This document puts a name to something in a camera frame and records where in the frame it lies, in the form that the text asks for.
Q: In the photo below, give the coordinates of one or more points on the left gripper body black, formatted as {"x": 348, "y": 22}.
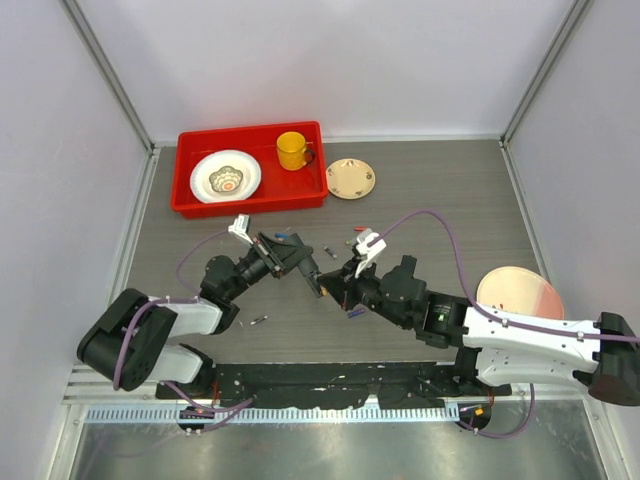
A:
{"x": 268, "y": 255}

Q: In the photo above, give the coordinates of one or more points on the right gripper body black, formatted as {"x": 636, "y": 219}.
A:
{"x": 366, "y": 288}

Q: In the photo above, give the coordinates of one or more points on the black remote control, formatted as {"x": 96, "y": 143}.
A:
{"x": 310, "y": 271}

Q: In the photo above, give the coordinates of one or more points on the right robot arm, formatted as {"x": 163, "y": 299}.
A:
{"x": 495, "y": 347}

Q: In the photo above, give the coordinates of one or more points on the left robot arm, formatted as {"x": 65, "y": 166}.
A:
{"x": 128, "y": 343}

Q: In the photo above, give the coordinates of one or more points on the black battery centre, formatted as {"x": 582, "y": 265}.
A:
{"x": 330, "y": 252}

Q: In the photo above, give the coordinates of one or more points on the red plastic tray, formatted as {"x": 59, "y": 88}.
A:
{"x": 278, "y": 190}

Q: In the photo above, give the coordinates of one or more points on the white paper plate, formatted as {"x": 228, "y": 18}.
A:
{"x": 225, "y": 176}

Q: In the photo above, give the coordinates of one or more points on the beige floral saucer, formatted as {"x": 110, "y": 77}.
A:
{"x": 350, "y": 179}

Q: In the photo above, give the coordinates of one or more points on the yellow mug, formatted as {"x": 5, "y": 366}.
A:
{"x": 293, "y": 151}

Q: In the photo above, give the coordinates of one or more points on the pink rimmed plate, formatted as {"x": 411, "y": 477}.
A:
{"x": 521, "y": 291}

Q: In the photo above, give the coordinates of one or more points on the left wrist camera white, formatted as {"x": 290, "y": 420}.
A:
{"x": 239, "y": 229}

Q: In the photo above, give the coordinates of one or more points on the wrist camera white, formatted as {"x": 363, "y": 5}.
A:
{"x": 239, "y": 229}
{"x": 368, "y": 247}

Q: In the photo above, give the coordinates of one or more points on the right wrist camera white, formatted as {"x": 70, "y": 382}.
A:
{"x": 368, "y": 247}

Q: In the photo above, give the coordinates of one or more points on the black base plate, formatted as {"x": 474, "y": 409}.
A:
{"x": 333, "y": 386}

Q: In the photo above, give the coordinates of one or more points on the white slotted cable duct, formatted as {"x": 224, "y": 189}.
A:
{"x": 369, "y": 413}

